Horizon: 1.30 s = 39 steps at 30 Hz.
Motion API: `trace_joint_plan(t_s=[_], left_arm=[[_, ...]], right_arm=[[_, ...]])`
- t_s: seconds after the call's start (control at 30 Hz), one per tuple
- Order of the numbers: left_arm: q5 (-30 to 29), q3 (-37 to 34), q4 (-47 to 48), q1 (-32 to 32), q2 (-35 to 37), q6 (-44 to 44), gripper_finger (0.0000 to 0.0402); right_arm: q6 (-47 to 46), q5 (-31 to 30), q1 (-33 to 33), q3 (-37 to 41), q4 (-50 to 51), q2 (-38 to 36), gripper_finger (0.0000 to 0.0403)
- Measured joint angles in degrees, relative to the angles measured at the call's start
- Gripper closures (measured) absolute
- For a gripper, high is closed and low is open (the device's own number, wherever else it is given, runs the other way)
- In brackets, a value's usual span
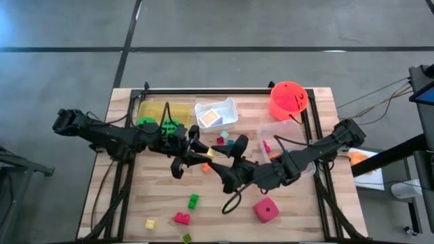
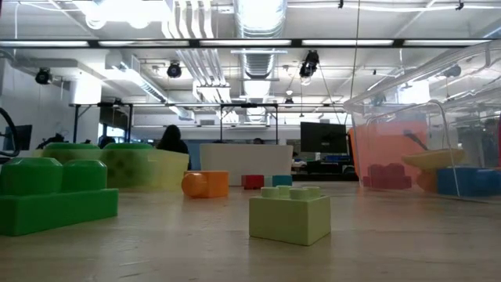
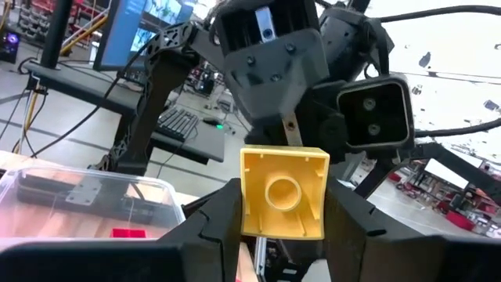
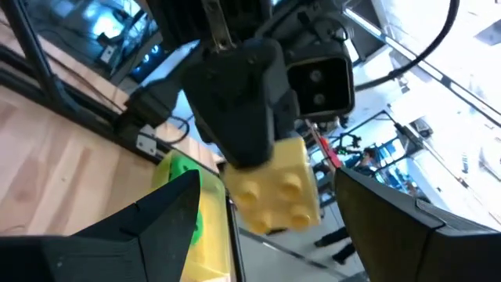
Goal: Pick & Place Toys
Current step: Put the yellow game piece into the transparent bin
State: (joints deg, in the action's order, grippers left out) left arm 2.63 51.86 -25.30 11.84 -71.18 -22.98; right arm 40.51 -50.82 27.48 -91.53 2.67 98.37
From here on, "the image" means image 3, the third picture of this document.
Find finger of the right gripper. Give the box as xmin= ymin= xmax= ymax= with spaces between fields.
xmin=223 ymin=27 xmax=330 ymax=118
xmin=245 ymin=115 xmax=306 ymax=146

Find red toy block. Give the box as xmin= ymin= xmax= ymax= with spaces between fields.
xmin=110 ymin=227 xmax=148 ymax=239

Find black computer mouse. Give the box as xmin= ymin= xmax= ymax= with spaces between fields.
xmin=202 ymin=116 xmax=225 ymax=129

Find computer monitor blue screen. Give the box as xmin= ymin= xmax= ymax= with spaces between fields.
xmin=92 ymin=0 xmax=196 ymax=74

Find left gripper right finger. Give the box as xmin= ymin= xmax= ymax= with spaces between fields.
xmin=301 ymin=175 xmax=501 ymax=282

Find clear plastic container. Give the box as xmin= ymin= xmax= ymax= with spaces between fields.
xmin=0 ymin=166 xmax=187 ymax=251

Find black computer purple light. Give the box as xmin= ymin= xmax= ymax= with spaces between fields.
xmin=0 ymin=31 xmax=20 ymax=63

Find thin yellow cable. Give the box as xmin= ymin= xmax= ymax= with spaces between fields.
xmin=11 ymin=92 xmax=40 ymax=154

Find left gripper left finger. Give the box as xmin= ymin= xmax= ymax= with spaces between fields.
xmin=0 ymin=178 xmax=243 ymax=282

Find thin black cable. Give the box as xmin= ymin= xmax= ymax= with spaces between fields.
xmin=30 ymin=76 xmax=121 ymax=157

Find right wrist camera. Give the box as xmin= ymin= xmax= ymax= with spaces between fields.
xmin=336 ymin=74 xmax=416 ymax=152

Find black rig frame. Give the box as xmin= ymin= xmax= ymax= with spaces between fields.
xmin=93 ymin=21 xmax=501 ymax=207

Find black keyboard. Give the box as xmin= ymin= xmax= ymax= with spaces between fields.
xmin=156 ymin=107 xmax=200 ymax=143

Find yellow square toy block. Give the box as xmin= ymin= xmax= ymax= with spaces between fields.
xmin=239 ymin=144 xmax=331 ymax=241

